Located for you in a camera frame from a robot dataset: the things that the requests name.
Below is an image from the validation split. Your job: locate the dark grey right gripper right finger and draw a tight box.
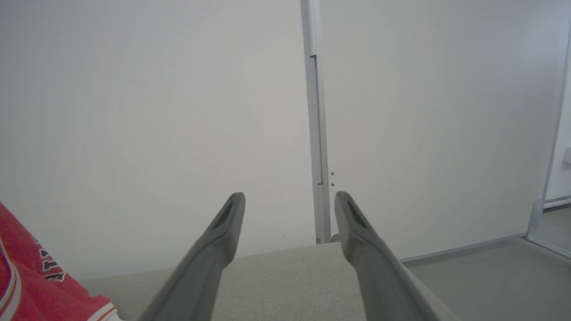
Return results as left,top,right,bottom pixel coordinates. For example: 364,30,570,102
334,191,447,321

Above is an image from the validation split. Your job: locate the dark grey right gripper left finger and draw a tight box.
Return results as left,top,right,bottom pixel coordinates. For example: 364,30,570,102
138,192,246,321

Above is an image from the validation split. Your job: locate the red basketball jersey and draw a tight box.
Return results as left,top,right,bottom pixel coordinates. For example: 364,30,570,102
0,202,124,321

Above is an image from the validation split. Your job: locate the grey skirting strip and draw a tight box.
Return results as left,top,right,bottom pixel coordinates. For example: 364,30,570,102
400,233,528,268

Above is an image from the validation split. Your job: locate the grey metal wall post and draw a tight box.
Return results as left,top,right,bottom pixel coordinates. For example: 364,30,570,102
300,0,333,245

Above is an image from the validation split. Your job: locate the grey metal partition frame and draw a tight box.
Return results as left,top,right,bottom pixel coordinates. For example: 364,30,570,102
525,27,571,260

